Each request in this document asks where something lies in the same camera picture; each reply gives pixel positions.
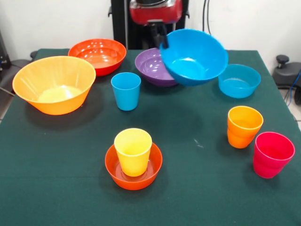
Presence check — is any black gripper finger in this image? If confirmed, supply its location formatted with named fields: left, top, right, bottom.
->
left=160, top=24, right=170, bottom=49
left=151, top=23, right=161, bottom=45

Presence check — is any grey black floor base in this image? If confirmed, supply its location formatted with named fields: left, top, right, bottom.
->
left=272, top=55, right=301, bottom=105
left=0, top=50, right=38, bottom=95

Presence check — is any small red bowl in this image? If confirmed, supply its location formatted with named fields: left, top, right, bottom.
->
left=104, top=142, right=163, bottom=191

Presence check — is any large blue bowl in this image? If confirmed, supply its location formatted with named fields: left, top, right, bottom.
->
left=159, top=28, right=230, bottom=87

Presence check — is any blue cable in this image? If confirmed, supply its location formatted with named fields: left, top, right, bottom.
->
left=284, top=70, right=301, bottom=104

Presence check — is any small blue bowl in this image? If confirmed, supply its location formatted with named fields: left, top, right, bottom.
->
left=217, top=64, right=261, bottom=99

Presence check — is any dark green tablecloth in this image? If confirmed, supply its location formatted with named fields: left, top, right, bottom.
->
left=0, top=48, right=301, bottom=226

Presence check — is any orange cup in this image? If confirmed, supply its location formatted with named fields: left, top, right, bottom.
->
left=227, top=105, right=264, bottom=149

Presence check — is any yellow cup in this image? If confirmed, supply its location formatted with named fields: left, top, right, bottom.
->
left=114, top=128, right=153, bottom=178

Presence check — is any large red bowl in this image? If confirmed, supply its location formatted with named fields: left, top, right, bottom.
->
left=68, top=38, right=127, bottom=77

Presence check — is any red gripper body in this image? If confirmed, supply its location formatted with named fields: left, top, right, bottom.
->
left=129, top=0, right=184, bottom=26

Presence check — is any large orange bowl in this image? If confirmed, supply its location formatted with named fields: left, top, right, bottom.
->
left=12, top=56, right=96, bottom=116

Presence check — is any pink cup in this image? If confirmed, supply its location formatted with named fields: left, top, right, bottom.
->
left=253, top=131, right=296, bottom=179

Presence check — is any black wall cable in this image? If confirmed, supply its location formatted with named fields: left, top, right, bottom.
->
left=202, top=0, right=214, bottom=38

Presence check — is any blue cup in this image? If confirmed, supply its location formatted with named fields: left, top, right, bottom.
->
left=111, top=72, right=142, bottom=112

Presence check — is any black computer tower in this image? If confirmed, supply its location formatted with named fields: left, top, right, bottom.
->
left=0, top=30, right=11, bottom=70

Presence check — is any purple bowl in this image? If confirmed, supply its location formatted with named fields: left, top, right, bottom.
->
left=135, top=48, right=180, bottom=88

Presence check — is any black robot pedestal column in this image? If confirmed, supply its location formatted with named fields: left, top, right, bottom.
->
left=108, top=0, right=190, bottom=50

